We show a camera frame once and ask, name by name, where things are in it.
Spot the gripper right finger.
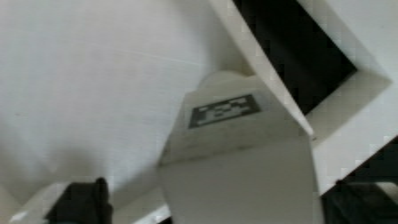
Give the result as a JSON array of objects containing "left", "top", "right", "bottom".
[{"left": 319, "top": 179, "right": 398, "bottom": 224}]

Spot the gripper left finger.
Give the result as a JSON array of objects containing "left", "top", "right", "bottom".
[{"left": 7, "top": 177, "right": 115, "bottom": 224}]

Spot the white leg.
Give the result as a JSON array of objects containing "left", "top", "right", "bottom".
[{"left": 158, "top": 71, "right": 323, "bottom": 224}]

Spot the white square tabletop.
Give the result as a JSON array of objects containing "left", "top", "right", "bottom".
[{"left": 0, "top": 0, "right": 316, "bottom": 224}]

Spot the white U-shaped fence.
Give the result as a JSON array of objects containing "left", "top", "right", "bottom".
[{"left": 294, "top": 0, "right": 398, "bottom": 196}]

